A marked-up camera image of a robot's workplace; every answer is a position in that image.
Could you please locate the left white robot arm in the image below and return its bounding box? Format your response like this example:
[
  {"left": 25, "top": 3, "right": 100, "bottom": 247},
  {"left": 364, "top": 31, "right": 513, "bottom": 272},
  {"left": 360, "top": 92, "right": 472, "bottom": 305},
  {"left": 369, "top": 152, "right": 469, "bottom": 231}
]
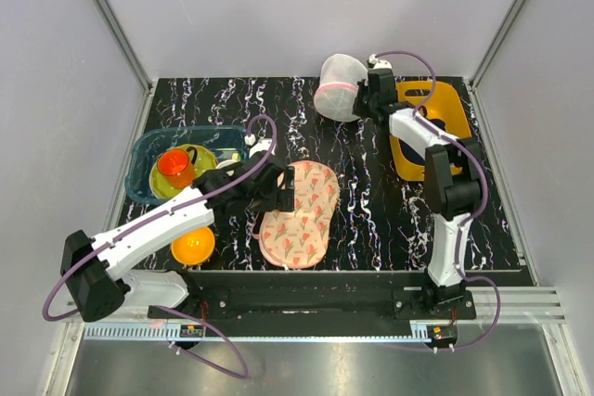
[{"left": 61, "top": 151, "right": 295, "bottom": 322}]

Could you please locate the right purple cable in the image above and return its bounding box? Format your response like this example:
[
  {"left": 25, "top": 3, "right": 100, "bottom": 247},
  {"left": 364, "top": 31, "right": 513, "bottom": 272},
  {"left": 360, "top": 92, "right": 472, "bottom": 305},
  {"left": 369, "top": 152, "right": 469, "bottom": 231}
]
[{"left": 374, "top": 49, "right": 502, "bottom": 353}]

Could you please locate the orange plastic cup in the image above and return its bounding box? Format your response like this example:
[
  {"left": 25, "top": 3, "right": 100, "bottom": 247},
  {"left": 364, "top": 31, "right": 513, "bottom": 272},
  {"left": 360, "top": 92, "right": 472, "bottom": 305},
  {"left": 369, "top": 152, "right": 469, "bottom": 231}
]
[{"left": 157, "top": 148, "right": 195, "bottom": 189}]

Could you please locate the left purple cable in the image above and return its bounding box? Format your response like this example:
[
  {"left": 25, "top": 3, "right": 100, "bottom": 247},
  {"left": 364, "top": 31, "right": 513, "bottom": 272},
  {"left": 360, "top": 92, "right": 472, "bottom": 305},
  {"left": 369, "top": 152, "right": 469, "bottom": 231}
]
[{"left": 42, "top": 113, "right": 278, "bottom": 379}]

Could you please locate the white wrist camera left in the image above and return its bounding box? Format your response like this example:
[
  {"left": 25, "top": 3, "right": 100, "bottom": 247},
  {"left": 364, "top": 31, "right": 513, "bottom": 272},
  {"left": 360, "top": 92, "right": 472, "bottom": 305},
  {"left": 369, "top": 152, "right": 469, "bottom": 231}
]
[{"left": 244, "top": 134, "right": 275, "bottom": 158}]

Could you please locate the orange plastic bowl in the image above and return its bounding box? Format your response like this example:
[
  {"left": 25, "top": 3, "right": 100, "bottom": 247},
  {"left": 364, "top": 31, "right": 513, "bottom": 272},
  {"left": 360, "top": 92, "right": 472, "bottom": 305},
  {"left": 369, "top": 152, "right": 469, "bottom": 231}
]
[{"left": 171, "top": 227, "right": 215, "bottom": 266}]

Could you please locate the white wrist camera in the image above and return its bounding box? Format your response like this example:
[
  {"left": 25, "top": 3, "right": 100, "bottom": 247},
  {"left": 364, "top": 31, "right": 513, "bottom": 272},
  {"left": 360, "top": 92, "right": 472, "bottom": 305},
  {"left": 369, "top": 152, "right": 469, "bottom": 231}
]
[
  {"left": 367, "top": 54, "right": 393, "bottom": 70},
  {"left": 244, "top": 134, "right": 275, "bottom": 158}
]

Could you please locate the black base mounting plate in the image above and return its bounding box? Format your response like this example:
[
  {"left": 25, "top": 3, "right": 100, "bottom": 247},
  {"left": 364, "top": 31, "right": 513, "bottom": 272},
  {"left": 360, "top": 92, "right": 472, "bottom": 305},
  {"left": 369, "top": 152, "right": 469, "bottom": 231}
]
[{"left": 174, "top": 271, "right": 476, "bottom": 338}]

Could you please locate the navy blue bra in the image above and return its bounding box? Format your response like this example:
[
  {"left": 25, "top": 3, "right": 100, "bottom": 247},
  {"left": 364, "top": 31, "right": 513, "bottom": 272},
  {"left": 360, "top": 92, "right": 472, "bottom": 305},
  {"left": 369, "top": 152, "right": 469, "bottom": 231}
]
[{"left": 394, "top": 116, "right": 450, "bottom": 159}]

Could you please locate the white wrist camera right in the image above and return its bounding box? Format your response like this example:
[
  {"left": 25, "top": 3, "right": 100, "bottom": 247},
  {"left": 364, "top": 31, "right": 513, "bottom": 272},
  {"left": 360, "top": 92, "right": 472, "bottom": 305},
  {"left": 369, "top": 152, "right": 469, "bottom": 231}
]
[{"left": 367, "top": 54, "right": 393, "bottom": 70}]

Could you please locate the teal transparent plastic bin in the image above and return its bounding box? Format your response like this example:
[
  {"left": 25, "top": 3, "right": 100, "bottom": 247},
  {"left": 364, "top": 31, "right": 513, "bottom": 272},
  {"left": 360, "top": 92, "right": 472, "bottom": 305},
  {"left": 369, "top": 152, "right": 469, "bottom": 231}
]
[{"left": 124, "top": 125, "right": 247, "bottom": 206}]

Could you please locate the green dotted plate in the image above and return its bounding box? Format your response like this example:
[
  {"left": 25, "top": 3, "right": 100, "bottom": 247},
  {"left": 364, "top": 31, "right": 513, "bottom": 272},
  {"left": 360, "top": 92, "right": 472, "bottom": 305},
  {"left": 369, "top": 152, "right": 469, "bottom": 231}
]
[{"left": 149, "top": 144, "right": 217, "bottom": 199}]

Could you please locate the white mesh laundry bag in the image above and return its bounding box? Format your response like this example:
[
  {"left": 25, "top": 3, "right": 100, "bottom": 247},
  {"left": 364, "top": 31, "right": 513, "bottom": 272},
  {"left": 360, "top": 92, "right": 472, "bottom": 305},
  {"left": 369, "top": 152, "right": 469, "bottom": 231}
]
[{"left": 314, "top": 54, "right": 368, "bottom": 122}]

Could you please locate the aluminium frame rail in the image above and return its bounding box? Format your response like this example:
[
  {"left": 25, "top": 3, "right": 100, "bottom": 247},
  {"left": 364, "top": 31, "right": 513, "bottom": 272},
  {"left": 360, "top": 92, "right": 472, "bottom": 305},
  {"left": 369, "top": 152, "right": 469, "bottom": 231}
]
[{"left": 92, "top": 0, "right": 152, "bottom": 93}]

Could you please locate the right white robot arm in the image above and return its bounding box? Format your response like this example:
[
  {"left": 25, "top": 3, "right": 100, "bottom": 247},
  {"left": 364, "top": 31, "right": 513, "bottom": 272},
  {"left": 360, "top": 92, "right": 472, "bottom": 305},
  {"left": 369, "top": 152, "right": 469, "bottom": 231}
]
[{"left": 353, "top": 68, "right": 487, "bottom": 319}]

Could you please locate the purple cable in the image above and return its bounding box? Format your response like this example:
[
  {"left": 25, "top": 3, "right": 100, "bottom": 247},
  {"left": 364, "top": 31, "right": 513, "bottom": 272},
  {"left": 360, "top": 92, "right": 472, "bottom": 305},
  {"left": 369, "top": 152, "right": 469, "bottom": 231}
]
[
  {"left": 42, "top": 113, "right": 278, "bottom": 379},
  {"left": 374, "top": 49, "right": 502, "bottom": 353}
]

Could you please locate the yellow plastic basket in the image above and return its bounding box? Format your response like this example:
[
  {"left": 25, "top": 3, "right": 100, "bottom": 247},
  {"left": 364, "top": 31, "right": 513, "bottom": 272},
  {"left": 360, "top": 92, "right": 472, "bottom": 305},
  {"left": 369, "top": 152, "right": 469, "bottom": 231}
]
[{"left": 390, "top": 81, "right": 472, "bottom": 182}]

